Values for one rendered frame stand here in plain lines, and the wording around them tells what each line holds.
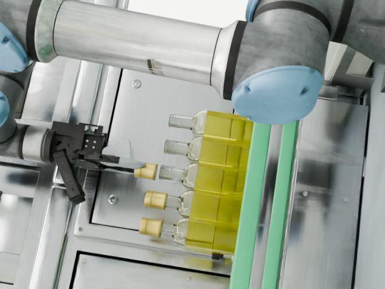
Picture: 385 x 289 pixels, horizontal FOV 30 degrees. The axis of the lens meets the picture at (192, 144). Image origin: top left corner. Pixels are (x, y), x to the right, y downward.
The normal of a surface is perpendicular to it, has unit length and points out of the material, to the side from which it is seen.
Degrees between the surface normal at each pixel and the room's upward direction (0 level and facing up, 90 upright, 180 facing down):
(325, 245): 90
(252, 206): 90
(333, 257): 90
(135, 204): 90
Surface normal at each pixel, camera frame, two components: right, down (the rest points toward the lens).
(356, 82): -0.16, 0.94
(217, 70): -0.84, 0.18
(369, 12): -0.44, 0.20
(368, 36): -0.51, 0.61
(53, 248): -0.01, -0.30
